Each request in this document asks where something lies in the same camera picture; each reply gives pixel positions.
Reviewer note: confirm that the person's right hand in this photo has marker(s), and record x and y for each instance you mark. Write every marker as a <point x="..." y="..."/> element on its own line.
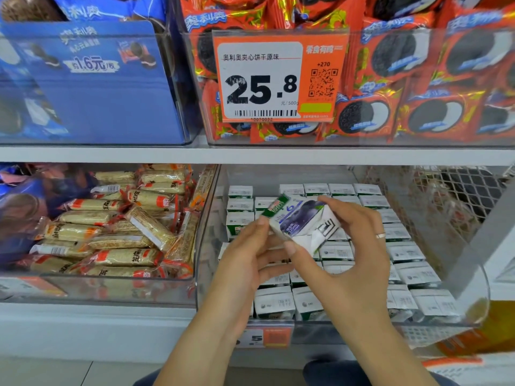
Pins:
<point x="354" y="273"/>

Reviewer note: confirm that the person's left hand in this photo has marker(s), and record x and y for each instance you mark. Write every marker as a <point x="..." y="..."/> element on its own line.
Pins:
<point x="245" y="273"/>

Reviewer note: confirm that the rows of white juice cartons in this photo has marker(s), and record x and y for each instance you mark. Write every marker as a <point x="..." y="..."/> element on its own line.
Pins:
<point x="418" y="273"/>

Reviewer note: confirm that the blueberry juice carton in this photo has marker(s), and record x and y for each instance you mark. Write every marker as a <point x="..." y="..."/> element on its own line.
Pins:
<point x="298" y="221"/>

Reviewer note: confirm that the person's left forearm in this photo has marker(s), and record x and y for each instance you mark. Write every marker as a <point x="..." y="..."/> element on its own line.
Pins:
<point x="205" y="357"/>

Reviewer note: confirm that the person's blue jeans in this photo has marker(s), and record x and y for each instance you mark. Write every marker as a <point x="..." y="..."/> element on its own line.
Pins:
<point x="346" y="374"/>

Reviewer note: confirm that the small orange price tag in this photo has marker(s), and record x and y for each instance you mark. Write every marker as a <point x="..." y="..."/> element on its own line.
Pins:
<point x="269" y="336"/>

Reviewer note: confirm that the clear plastic display bin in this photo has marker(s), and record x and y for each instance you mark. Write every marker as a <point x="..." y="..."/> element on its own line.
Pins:
<point x="463" y="305"/>
<point x="104" y="292"/>

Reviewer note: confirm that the pile of yellow wafer bars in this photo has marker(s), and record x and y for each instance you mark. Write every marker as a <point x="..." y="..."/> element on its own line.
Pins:
<point x="113" y="233"/>

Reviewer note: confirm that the yellow orange snack packet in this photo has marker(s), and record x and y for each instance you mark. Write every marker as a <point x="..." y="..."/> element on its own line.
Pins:
<point x="487" y="329"/>

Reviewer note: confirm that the large white orange price tag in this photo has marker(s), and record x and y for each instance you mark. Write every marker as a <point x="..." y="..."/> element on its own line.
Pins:
<point x="257" y="84"/>

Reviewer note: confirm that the stack of red cookie packets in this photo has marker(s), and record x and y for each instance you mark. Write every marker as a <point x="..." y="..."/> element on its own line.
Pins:
<point x="442" y="84"/>

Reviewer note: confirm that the faded orange price tag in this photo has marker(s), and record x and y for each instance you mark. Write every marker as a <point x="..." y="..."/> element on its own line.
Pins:
<point x="28" y="287"/>

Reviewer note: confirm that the blue cardboard display box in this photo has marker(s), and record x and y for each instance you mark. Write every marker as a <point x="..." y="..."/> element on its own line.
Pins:
<point x="104" y="100"/>

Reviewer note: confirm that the pile of blue snack packets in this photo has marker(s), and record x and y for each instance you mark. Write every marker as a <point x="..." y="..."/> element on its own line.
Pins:
<point x="24" y="209"/>

